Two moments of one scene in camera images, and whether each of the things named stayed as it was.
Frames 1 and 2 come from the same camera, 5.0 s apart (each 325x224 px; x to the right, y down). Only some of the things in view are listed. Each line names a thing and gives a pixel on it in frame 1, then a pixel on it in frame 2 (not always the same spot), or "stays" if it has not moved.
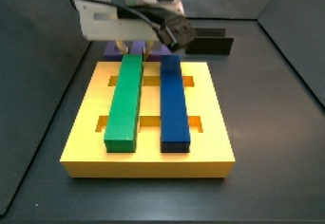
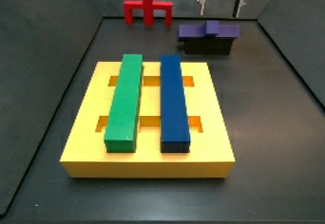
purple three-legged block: (156, 53) -> (212, 28)
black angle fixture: (211, 42) stays
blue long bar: (176, 139) stays
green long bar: (123, 124) stays
